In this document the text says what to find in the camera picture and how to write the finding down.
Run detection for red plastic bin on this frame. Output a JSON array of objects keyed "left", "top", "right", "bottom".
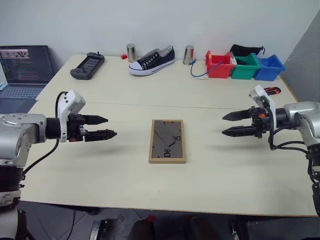
[{"left": 204, "top": 50, "right": 237, "bottom": 79}]

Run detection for dark grey handheld game console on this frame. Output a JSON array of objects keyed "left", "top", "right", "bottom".
[{"left": 69, "top": 51, "right": 106, "bottom": 81}]

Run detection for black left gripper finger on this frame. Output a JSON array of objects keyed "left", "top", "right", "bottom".
[
  {"left": 84, "top": 129, "right": 118, "bottom": 143},
  {"left": 83, "top": 114, "right": 109, "bottom": 126}
]

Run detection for orange and black utility knife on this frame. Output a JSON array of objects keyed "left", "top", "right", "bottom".
[{"left": 264, "top": 86, "right": 283, "bottom": 96}]

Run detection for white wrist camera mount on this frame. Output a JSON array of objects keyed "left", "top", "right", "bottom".
[
  {"left": 56, "top": 89, "right": 87, "bottom": 143},
  {"left": 248, "top": 84, "right": 277, "bottom": 131}
]

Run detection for silver metal cup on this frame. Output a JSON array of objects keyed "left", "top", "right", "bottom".
[
  {"left": 182, "top": 45, "right": 196, "bottom": 66},
  {"left": 126, "top": 43, "right": 137, "bottom": 63}
]

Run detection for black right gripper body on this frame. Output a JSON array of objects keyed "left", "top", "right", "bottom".
[{"left": 249, "top": 106, "right": 273, "bottom": 139}]

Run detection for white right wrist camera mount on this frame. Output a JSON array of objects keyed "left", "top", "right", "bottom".
[{"left": 248, "top": 84, "right": 277, "bottom": 131}]

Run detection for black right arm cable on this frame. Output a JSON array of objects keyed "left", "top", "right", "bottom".
[{"left": 267, "top": 124, "right": 309, "bottom": 154}]

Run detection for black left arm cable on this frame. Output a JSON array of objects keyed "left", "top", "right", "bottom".
[{"left": 22, "top": 91, "right": 70, "bottom": 176}]

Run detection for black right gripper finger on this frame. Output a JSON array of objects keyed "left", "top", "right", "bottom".
[
  {"left": 221, "top": 125, "right": 256, "bottom": 139},
  {"left": 222, "top": 109, "right": 253, "bottom": 123}
]

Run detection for black cloth pouch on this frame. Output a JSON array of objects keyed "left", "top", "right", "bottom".
[{"left": 229, "top": 44, "right": 265, "bottom": 61}]

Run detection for blue plastic bin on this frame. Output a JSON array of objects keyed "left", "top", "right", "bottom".
[{"left": 253, "top": 54, "right": 286, "bottom": 82}]

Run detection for green plastic bin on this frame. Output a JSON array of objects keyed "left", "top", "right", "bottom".
[{"left": 230, "top": 52, "right": 262, "bottom": 81}]

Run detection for dark rounded shape under table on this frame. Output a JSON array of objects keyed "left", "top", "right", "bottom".
[{"left": 129, "top": 217, "right": 157, "bottom": 240}]

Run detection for blue cable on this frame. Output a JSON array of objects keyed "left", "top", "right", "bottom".
[{"left": 190, "top": 59, "right": 222, "bottom": 81}]

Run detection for wooden picture frame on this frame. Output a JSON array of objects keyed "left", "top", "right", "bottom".
[{"left": 148, "top": 119, "right": 187, "bottom": 165}]

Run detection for black and white sneaker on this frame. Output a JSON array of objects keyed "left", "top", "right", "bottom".
[{"left": 128, "top": 45, "right": 176, "bottom": 76}]

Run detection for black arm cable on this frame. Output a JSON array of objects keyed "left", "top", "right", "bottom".
[
  {"left": 267, "top": 124, "right": 309, "bottom": 154},
  {"left": 22, "top": 91, "right": 70, "bottom": 176}
]

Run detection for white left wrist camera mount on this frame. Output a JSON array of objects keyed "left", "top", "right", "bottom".
[{"left": 56, "top": 89, "right": 87, "bottom": 143}]

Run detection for open grey laptop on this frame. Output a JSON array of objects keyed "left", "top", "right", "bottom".
[{"left": 0, "top": 45, "right": 56, "bottom": 115}]

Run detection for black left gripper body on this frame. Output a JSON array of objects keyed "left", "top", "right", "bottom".
[{"left": 66, "top": 113, "right": 87, "bottom": 143}]

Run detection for grey partition panel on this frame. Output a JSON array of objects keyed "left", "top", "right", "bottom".
[{"left": 283, "top": 9, "right": 320, "bottom": 103}]

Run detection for metal bracket under table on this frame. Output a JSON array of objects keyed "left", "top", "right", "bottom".
[{"left": 90, "top": 219, "right": 101, "bottom": 240}]

